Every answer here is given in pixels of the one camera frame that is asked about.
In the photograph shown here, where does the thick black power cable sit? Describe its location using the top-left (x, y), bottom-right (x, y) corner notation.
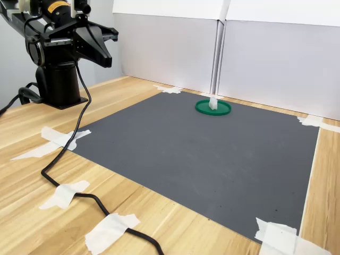
top-left (0, 82), bottom-right (45, 116)

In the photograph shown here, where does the round green lid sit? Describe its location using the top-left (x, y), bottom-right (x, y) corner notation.
top-left (195, 99), bottom-right (232, 117)

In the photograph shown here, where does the white plastic clip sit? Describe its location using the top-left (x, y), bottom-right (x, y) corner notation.
top-left (18, 0), bottom-right (33, 12)

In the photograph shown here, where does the white partition panel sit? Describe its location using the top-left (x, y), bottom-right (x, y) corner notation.
top-left (113, 12), bottom-right (220, 94)
top-left (216, 20), bottom-right (340, 122)

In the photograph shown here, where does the small white camera box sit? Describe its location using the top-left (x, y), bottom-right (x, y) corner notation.
top-left (70, 0), bottom-right (92, 18)

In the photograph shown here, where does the dark grey mat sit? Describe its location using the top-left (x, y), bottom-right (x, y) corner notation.
top-left (69, 91), bottom-right (320, 244)

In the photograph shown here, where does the thin black camera cable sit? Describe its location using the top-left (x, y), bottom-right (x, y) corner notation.
top-left (40, 59), bottom-right (165, 255)

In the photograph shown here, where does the white tape piece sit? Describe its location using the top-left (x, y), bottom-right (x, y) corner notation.
top-left (40, 126), bottom-right (92, 151)
top-left (84, 212), bottom-right (141, 255)
top-left (39, 180), bottom-right (91, 210)
top-left (153, 84), bottom-right (184, 95)
top-left (10, 142), bottom-right (63, 162)
top-left (254, 217), bottom-right (333, 255)
top-left (297, 114), bottom-right (340, 133)

